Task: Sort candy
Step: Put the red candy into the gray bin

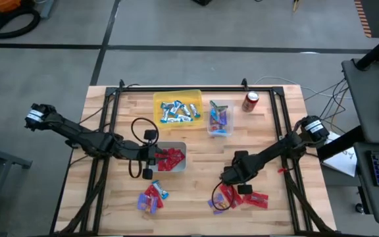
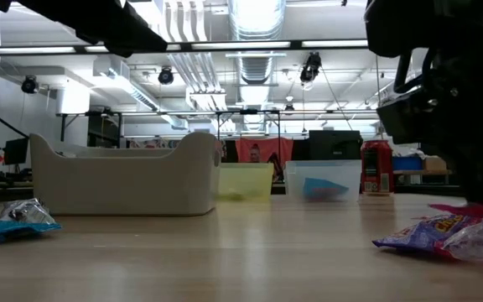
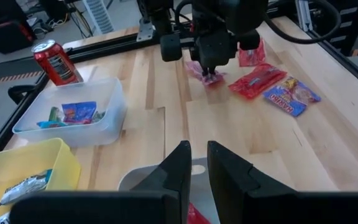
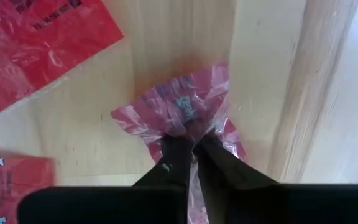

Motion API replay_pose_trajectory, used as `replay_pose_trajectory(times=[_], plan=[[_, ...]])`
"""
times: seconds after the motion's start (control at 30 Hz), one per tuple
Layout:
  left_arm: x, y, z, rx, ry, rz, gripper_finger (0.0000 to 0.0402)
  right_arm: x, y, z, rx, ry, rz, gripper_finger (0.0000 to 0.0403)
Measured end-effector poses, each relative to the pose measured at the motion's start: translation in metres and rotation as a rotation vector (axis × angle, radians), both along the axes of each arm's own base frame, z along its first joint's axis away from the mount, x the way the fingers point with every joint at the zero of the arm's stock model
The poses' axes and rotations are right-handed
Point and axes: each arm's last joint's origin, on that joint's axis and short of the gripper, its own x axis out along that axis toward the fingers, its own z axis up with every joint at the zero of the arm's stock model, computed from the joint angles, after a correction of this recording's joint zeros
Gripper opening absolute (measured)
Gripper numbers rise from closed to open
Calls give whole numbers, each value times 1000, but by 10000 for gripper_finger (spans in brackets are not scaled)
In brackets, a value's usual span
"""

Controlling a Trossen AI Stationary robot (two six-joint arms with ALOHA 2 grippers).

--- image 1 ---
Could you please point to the black desk pole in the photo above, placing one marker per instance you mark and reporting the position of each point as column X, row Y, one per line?
column 377, row 51

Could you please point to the orange shop vacuum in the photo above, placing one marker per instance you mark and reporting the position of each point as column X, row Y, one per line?
column 5, row 5

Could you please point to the black desk support beam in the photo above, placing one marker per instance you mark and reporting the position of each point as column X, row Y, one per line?
column 341, row 143

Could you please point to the white paper sheet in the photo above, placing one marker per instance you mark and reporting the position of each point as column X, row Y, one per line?
column 344, row 161

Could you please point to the black caster wheel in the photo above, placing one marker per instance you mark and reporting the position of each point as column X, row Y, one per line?
column 359, row 208

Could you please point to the clear plastic bin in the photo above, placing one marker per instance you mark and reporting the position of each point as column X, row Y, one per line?
column 231, row 118

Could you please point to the grey metal box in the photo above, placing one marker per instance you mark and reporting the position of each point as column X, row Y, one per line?
column 47, row 8

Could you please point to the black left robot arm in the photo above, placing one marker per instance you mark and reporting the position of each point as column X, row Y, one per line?
column 77, row 135

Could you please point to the red soda can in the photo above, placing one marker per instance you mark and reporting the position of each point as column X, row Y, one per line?
column 250, row 102

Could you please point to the black aluminium table frame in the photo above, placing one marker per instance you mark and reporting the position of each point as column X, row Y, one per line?
column 137, row 89

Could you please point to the blue haribo gummy bag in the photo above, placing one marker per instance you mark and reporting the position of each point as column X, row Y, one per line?
column 142, row 201
column 220, row 200
column 153, row 205
column 221, row 120
column 219, row 132

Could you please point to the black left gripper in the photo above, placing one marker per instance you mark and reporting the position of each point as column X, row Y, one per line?
column 140, row 153

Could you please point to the small red tie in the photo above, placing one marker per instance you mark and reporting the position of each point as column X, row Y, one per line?
column 281, row 170

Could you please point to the grey metal bench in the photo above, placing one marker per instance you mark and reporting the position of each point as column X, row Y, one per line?
column 5, row 156

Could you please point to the green clear candy bag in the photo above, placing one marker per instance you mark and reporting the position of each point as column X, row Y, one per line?
column 219, row 107

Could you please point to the black frame clamp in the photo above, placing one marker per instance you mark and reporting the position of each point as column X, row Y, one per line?
column 121, row 85
column 244, row 84

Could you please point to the white blue hershey's bar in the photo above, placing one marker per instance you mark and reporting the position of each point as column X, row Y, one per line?
column 173, row 120
column 185, row 110
column 160, row 190
column 194, row 111
column 185, row 118
column 165, row 105
column 175, row 107
column 165, row 116

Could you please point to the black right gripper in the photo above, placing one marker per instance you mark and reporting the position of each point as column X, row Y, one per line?
column 248, row 171

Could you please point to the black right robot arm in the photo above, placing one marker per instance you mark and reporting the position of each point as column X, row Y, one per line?
column 275, row 151

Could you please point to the blue clear candy bag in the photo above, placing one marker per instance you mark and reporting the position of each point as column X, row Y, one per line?
column 214, row 115

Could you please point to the yellow plastic bin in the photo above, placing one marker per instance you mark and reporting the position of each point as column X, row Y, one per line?
column 176, row 95

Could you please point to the black floor object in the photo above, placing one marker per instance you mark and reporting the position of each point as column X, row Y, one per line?
column 202, row 2

